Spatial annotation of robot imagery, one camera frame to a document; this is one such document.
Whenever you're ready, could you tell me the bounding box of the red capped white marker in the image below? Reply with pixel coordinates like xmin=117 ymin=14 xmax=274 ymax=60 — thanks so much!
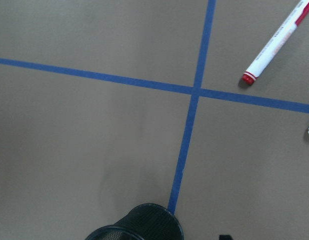
xmin=241 ymin=0 xmax=309 ymax=86

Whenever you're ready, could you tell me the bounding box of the black mesh pen cup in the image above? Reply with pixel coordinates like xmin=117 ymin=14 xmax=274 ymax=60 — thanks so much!
xmin=86 ymin=203 xmax=184 ymax=240

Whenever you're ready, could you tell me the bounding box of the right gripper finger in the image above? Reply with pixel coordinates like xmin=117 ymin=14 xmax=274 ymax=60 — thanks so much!
xmin=218 ymin=234 xmax=232 ymax=240

